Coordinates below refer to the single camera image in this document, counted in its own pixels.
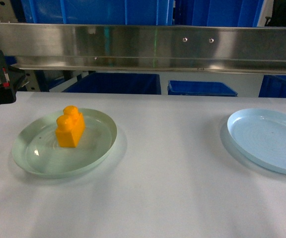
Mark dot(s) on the blue bin lower left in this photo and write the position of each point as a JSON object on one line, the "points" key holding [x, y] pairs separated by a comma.
{"points": [[117, 83]]}

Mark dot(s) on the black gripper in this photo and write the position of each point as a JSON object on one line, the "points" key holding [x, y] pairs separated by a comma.
{"points": [[11, 79]]}

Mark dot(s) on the light blue plastic plate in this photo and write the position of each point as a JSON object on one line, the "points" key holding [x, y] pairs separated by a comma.
{"points": [[260, 135]]}

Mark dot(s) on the blue bin lower right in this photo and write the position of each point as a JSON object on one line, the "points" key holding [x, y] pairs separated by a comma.
{"points": [[273, 86]]}

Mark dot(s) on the pale green plastic plate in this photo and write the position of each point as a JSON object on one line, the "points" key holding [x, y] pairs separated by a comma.
{"points": [[36, 149]]}

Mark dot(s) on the blue bin lower middle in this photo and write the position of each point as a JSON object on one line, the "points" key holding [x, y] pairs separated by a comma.
{"points": [[200, 88]]}

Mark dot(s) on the large blue bin upper left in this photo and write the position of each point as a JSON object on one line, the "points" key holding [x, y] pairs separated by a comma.
{"points": [[102, 12]]}

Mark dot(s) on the large blue bin upper right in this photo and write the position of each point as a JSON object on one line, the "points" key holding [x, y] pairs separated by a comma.
{"points": [[218, 13]]}

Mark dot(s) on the yellow two-stud toy block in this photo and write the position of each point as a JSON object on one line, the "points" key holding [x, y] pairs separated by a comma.
{"points": [[70, 127]]}

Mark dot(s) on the stainless steel shelf rail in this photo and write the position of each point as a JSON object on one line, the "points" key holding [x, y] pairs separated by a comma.
{"points": [[152, 48]]}

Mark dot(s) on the large blue bin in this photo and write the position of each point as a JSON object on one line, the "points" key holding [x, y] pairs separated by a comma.
{"points": [[102, 12], [218, 13]]}

